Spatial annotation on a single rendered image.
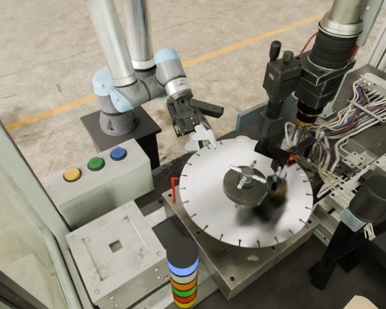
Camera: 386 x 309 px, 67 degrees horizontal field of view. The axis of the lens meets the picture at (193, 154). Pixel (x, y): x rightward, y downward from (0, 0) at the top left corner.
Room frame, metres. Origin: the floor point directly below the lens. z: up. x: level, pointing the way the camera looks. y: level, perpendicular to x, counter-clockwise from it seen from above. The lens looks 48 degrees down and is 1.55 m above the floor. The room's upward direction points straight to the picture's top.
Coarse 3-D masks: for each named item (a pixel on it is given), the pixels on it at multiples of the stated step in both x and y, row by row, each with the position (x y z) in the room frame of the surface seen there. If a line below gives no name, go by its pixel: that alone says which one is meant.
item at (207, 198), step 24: (216, 144) 0.58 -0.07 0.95; (240, 144) 0.58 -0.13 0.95; (192, 168) 0.49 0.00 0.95; (216, 168) 0.49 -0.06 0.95; (264, 168) 0.49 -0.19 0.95; (288, 168) 0.49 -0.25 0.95; (192, 192) 0.42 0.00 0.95; (216, 192) 0.42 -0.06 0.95; (288, 192) 0.42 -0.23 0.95; (216, 216) 0.35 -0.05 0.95; (240, 216) 0.35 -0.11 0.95; (264, 216) 0.35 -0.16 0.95; (288, 216) 0.35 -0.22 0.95; (264, 240) 0.29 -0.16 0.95
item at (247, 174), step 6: (252, 162) 0.47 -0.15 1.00; (234, 168) 0.45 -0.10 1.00; (246, 168) 0.45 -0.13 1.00; (252, 168) 0.45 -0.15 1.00; (246, 174) 0.43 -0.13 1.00; (252, 174) 0.43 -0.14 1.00; (246, 180) 0.42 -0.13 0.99; (258, 180) 0.42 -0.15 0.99; (264, 180) 0.42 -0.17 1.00; (240, 186) 0.40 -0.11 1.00
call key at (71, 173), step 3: (72, 168) 0.53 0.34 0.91; (75, 168) 0.53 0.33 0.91; (66, 171) 0.52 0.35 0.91; (69, 171) 0.52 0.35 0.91; (72, 171) 0.52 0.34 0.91; (75, 171) 0.52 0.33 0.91; (78, 171) 0.52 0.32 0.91; (66, 174) 0.51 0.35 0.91; (69, 174) 0.51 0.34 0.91; (72, 174) 0.51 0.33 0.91; (75, 174) 0.51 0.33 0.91; (78, 174) 0.51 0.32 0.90; (66, 177) 0.49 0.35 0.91; (69, 177) 0.49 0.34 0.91; (72, 177) 0.49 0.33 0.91; (75, 177) 0.50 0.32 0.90
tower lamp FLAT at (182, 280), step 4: (168, 268) 0.16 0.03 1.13; (196, 272) 0.16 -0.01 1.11; (172, 276) 0.16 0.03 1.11; (176, 276) 0.15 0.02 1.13; (188, 276) 0.15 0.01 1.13; (192, 276) 0.15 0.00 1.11; (196, 276) 0.16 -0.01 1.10; (176, 280) 0.15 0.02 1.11; (180, 280) 0.15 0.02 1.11; (184, 280) 0.15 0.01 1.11; (188, 280) 0.15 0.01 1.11; (192, 280) 0.15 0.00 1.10
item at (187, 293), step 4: (196, 284) 0.16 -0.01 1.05; (172, 288) 0.16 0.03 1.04; (192, 288) 0.15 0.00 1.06; (196, 288) 0.16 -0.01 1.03; (176, 292) 0.15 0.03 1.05; (180, 292) 0.15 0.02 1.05; (184, 292) 0.15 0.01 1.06; (188, 292) 0.15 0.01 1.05; (192, 292) 0.16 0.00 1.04; (180, 296) 0.15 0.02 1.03; (184, 296) 0.15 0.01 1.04; (188, 296) 0.15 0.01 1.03
